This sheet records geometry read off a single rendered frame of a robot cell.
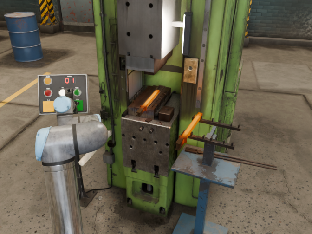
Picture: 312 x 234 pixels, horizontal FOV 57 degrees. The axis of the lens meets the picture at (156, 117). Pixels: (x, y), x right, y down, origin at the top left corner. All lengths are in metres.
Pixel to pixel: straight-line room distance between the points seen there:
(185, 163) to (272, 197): 1.28
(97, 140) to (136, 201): 1.53
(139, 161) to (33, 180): 1.27
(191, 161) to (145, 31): 0.88
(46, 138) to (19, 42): 5.43
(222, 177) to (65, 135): 1.08
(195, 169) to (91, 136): 0.94
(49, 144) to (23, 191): 1.99
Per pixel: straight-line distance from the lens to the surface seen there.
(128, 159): 2.27
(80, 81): 2.12
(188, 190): 2.54
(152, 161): 2.19
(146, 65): 1.90
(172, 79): 2.41
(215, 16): 1.87
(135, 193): 2.54
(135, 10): 1.84
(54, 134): 1.07
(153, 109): 2.02
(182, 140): 1.60
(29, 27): 6.36
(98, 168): 3.09
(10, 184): 3.16
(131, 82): 2.24
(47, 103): 2.14
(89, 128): 1.08
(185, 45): 1.89
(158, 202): 2.47
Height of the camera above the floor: 1.94
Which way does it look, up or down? 30 degrees down
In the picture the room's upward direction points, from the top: 1 degrees clockwise
